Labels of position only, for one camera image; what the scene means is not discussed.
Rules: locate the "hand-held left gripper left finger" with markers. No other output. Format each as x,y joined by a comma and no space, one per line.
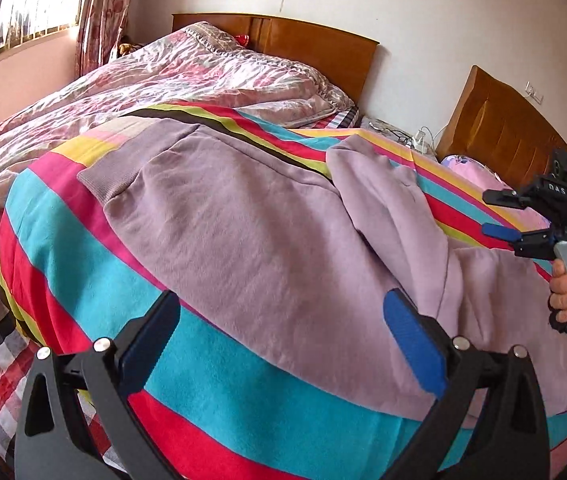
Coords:
159,325

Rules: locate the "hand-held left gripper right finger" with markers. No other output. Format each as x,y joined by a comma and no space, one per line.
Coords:
408,340

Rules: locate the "striped colourful blanket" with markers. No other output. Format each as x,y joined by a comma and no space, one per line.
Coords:
203,355

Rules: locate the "pink floral quilt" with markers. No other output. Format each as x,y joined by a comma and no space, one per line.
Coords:
113,90

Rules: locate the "nightstand with printed cover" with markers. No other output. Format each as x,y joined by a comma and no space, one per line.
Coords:
383,130

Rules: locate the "panelled wooden headboard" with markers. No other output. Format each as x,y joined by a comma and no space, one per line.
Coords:
498,125

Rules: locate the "small red item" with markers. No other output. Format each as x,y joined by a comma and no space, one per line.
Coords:
242,39

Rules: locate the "plain wooden headboard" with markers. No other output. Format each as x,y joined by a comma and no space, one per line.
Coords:
313,42

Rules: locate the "white power strip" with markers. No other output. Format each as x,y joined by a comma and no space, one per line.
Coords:
421,142

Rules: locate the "plaid pillow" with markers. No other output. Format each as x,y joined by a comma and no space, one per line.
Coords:
343,119

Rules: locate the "lilac sweatshirt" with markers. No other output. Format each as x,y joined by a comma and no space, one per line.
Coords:
263,235

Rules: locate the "floral red curtain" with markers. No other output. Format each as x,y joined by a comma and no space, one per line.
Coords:
106,10

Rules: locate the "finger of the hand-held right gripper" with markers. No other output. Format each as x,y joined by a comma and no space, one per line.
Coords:
506,197
501,232

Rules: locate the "pink bed sheet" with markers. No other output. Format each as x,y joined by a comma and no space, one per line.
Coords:
488,185

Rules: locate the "white wall socket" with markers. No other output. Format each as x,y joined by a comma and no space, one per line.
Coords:
533,91

